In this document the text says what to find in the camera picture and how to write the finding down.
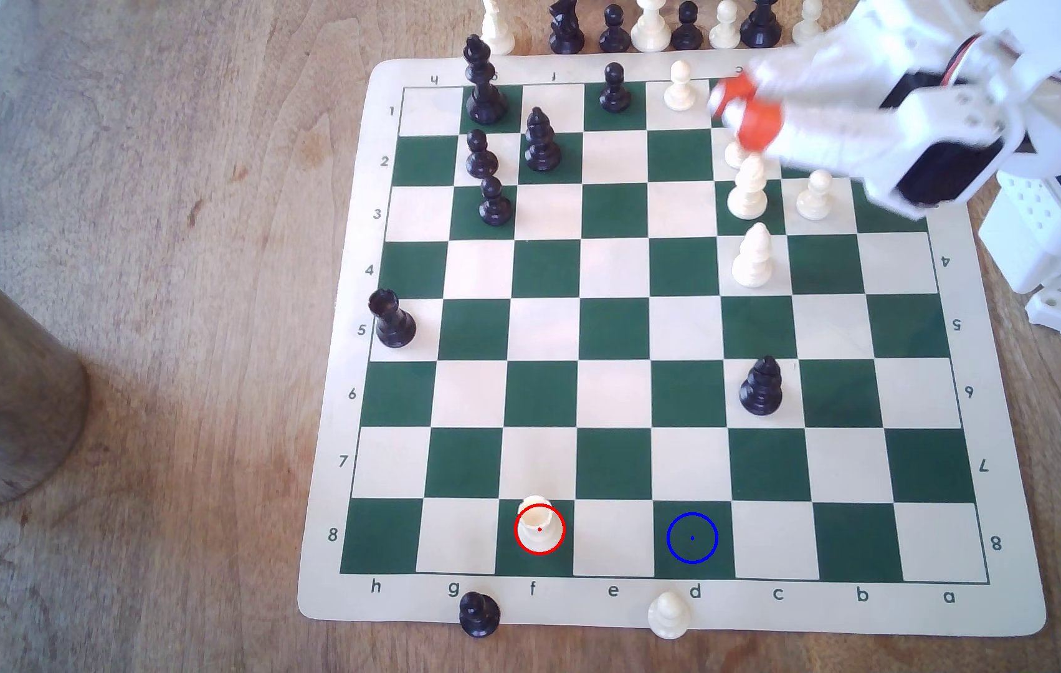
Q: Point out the white pawn chess piece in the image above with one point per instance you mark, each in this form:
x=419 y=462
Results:
x=815 y=198
x=679 y=88
x=736 y=155
x=809 y=24
x=668 y=618
x=725 y=28

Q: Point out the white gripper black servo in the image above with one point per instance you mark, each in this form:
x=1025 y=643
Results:
x=835 y=134

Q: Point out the black bishop chess piece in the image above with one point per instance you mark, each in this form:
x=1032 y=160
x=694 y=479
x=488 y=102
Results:
x=541 y=142
x=761 y=388

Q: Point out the white bishop chess piece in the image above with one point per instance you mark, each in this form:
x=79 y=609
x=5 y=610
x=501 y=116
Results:
x=748 y=190
x=754 y=257

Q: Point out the black rook chess piece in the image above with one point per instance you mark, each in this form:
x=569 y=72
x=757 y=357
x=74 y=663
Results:
x=393 y=321

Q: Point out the tall white chess piece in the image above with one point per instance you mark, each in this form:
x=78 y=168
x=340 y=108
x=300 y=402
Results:
x=651 y=28
x=496 y=30

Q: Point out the tall black chess piece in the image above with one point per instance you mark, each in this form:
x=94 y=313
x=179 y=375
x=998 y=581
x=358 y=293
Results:
x=760 y=25

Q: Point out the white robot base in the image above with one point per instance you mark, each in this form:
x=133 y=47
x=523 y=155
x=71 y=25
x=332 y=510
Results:
x=1049 y=243

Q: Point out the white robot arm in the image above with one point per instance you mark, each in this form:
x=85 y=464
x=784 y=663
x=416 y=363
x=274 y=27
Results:
x=1053 y=37

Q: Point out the black knight chess piece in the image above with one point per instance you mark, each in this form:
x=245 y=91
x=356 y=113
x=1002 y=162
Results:
x=567 y=28

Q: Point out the black pawn chess piece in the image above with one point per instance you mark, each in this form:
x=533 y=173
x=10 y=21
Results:
x=614 y=32
x=482 y=157
x=615 y=90
x=479 y=615
x=686 y=30
x=495 y=204

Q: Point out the green and cream chess mat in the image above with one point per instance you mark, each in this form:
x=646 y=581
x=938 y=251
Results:
x=614 y=327

